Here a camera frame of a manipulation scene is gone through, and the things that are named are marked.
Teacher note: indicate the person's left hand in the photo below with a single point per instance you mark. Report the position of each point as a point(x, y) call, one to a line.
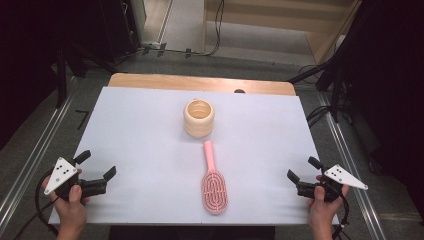
point(70, 213)

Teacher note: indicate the pink hairbrush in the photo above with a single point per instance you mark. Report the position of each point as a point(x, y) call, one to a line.
point(214, 191)

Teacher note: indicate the metal floor rail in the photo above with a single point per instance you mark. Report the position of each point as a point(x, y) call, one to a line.
point(40, 140)
point(350, 160)

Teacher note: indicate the white board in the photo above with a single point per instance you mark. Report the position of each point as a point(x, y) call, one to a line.
point(140, 150)

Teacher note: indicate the dark cabinet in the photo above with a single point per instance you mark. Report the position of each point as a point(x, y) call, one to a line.
point(120, 26)

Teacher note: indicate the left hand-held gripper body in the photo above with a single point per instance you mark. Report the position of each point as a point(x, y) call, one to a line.
point(61, 173)

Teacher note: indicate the black metal stand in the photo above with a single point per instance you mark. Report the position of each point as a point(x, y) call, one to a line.
point(61, 76)
point(336, 90)

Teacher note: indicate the wooden table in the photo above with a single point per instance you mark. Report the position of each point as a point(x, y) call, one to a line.
point(166, 81)

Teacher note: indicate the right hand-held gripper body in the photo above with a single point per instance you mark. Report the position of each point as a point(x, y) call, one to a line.
point(343, 177)

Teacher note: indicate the person's right hand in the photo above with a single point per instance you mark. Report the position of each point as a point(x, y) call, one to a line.
point(321, 213)

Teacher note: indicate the cream ribbed cup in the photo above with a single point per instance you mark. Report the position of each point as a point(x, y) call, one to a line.
point(198, 128)

